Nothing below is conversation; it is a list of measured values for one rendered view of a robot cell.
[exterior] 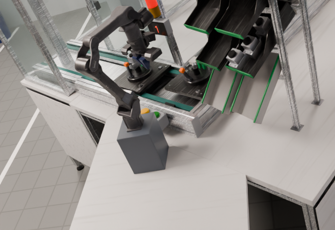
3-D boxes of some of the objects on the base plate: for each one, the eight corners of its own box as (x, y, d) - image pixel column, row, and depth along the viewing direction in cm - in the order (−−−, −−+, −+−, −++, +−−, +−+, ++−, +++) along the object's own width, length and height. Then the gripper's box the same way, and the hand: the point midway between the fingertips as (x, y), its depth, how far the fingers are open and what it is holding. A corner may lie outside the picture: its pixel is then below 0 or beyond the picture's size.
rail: (197, 138, 188) (190, 119, 182) (82, 96, 249) (74, 81, 243) (205, 130, 191) (198, 111, 184) (88, 91, 251) (81, 75, 245)
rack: (299, 131, 172) (260, -69, 127) (226, 111, 197) (172, -64, 152) (324, 100, 181) (296, -97, 137) (251, 84, 206) (208, -88, 162)
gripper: (113, 37, 171) (128, 69, 180) (144, 43, 159) (159, 77, 167) (124, 29, 174) (138, 61, 183) (156, 34, 161) (169, 68, 170)
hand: (145, 61), depth 173 cm, fingers closed
